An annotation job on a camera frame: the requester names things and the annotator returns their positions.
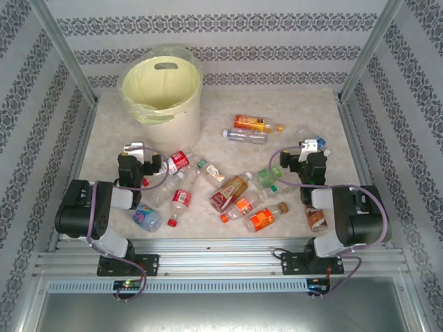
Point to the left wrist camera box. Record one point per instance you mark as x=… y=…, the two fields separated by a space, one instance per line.
x=133 y=148

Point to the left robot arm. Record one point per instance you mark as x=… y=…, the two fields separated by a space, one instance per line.
x=79 y=211

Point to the clear bottle green neck band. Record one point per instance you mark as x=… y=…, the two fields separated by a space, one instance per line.
x=268 y=192

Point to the clear bottle white orange label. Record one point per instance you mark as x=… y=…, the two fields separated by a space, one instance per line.
x=211 y=171

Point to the grey metal panel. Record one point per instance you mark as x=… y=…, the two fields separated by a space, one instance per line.
x=207 y=314

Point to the orange juice bottle orange cap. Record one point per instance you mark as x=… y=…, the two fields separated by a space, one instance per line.
x=247 y=121

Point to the red label clear bottle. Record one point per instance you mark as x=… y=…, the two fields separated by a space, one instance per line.
x=178 y=160
x=181 y=198

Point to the translucent yellow-green bin liner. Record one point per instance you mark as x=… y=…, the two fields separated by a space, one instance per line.
x=149 y=112

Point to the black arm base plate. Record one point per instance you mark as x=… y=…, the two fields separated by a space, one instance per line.
x=290 y=264
x=150 y=264

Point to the orange soda label clear bottle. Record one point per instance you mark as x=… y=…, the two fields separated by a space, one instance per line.
x=244 y=205

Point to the brown label drink bottle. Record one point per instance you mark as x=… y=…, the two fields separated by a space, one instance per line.
x=316 y=221

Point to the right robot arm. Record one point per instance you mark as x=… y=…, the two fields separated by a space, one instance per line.
x=360 y=214

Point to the clear bottle blue cap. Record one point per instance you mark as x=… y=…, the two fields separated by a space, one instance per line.
x=321 y=142

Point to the brown tea bottle gold label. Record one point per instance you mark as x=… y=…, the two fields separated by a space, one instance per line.
x=228 y=193

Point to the aluminium frame post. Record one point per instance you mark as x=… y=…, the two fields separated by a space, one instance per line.
x=377 y=34
x=56 y=34

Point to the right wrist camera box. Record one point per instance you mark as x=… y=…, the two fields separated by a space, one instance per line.
x=310 y=145

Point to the lime green label bottle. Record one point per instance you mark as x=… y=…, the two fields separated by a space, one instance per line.
x=268 y=176

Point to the small circuit board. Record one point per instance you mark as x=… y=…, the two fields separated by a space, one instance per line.
x=126 y=285
x=316 y=284

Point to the clear ribbed water bottle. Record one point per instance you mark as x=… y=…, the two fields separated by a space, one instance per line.
x=249 y=136

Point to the aluminium front rail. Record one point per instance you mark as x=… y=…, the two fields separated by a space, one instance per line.
x=214 y=259

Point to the orange label bottle tan cap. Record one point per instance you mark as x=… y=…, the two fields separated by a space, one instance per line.
x=263 y=219

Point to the cream plastic waste bin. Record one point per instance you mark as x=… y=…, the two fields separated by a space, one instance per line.
x=173 y=129

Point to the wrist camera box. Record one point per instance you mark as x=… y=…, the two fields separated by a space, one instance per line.
x=310 y=145
x=133 y=148

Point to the blue label water bottle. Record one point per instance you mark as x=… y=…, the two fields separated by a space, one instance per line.
x=149 y=218

